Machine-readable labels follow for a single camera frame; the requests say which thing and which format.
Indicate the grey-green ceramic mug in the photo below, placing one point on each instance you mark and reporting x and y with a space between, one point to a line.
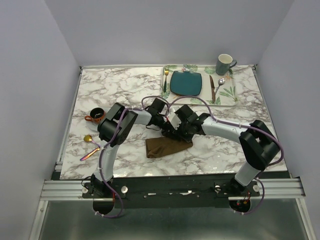
224 63

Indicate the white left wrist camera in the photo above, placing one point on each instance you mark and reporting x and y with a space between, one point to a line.
174 120

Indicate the iridescent rainbow spoon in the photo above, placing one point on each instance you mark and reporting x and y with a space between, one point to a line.
88 139

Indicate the black metal base frame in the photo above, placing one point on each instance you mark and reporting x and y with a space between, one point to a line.
178 191

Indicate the silver spoon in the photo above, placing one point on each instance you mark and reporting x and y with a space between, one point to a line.
221 82

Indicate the brown wooden knife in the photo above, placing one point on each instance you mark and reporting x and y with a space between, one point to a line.
212 85

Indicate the teal square plate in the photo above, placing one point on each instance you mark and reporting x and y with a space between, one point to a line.
186 83

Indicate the orange coffee cup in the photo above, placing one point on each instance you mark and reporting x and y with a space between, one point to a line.
95 116

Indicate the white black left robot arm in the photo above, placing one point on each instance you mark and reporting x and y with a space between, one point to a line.
115 128

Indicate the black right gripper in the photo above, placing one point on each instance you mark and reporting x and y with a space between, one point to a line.
187 138

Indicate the brown cloth napkin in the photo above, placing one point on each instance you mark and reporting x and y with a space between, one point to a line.
164 146

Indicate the gold fork green handle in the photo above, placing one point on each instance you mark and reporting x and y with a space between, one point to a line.
166 73

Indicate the white leaf-pattern tray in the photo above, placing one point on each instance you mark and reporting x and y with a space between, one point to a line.
226 95

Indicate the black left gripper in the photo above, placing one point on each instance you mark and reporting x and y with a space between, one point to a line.
168 128

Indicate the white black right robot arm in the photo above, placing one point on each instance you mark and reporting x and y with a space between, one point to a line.
258 144

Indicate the aluminium extrusion rail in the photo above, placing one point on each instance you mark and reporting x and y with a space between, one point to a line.
72 190

